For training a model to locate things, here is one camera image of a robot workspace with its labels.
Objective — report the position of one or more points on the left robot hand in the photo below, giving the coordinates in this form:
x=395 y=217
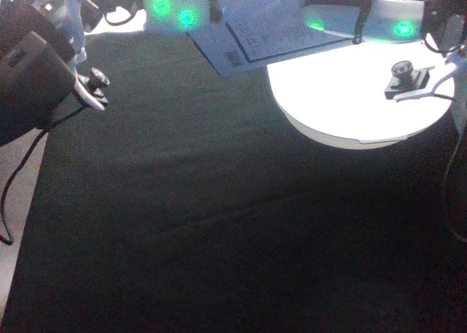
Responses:
x=386 y=17

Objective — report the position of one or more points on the white rounded plastic container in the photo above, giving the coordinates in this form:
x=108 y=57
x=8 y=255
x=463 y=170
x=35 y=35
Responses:
x=346 y=103

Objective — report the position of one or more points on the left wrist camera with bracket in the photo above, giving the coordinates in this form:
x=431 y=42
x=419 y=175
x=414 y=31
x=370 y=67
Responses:
x=401 y=72

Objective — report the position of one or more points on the black table cloth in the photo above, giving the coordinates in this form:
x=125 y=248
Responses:
x=219 y=201

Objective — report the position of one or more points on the blue and white carton box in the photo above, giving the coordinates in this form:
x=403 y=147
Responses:
x=262 y=37

